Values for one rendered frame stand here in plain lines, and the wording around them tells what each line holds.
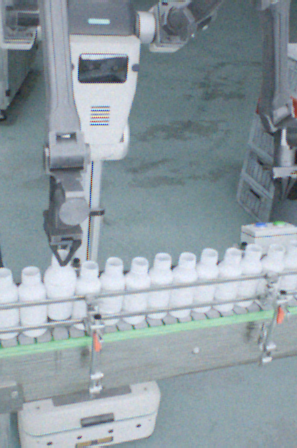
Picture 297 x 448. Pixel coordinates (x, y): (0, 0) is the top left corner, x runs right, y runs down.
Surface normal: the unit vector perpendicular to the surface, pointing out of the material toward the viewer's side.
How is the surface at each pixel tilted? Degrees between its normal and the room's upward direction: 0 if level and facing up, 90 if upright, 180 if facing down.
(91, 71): 90
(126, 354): 90
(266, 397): 0
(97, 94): 90
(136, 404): 31
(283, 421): 0
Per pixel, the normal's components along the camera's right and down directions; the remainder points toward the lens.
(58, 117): 0.33, 0.04
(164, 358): 0.31, 0.54
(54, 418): 0.26, -0.44
